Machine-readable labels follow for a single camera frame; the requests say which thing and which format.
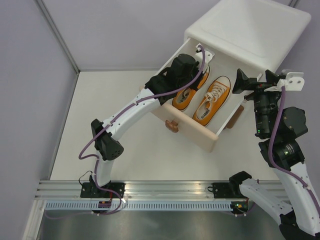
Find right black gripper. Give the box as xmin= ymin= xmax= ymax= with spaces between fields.
xmin=232 ymin=67 xmax=286 ymax=135

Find orange sneaker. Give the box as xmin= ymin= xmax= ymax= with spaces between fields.
xmin=171 ymin=66 xmax=211 ymax=112
xmin=192 ymin=76 xmax=232 ymax=127

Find bear head drawer knob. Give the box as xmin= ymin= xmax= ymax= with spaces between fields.
xmin=165 ymin=120 xmax=179 ymax=133

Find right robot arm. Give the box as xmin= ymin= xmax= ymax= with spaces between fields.
xmin=228 ymin=69 xmax=320 ymax=240

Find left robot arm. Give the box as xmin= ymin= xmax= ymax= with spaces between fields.
xmin=91 ymin=52 xmax=206 ymax=198

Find white shoe cabinet body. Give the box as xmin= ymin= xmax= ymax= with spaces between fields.
xmin=180 ymin=0 xmax=311 ymax=83

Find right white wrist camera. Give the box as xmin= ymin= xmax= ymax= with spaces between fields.
xmin=267 ymin=70 xmax=305 ymax=92

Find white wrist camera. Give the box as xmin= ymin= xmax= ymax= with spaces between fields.
xmin=267 ymin=70 xmax=305 ymax=92
xmin=194 ymin=43 xmax=215 ymax=71

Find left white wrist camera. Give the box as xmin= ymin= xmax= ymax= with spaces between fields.
xmin=194 ymin=43 xmax=215 ymax=71

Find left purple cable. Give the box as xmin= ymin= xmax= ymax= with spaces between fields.
xmin=78 ymin=44 xmax=207 ymax=201

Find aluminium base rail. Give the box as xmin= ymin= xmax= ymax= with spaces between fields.
xmin=34 ymin=179 xmax=288 ymax=201

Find aluminium corner frame post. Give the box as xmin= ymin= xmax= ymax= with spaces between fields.
xmin=34 ymin=0 xmax=81 ymax=76

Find white slotted cable duct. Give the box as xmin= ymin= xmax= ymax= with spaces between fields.
xmin=45 ymin=200 xmax=233 ymax=212

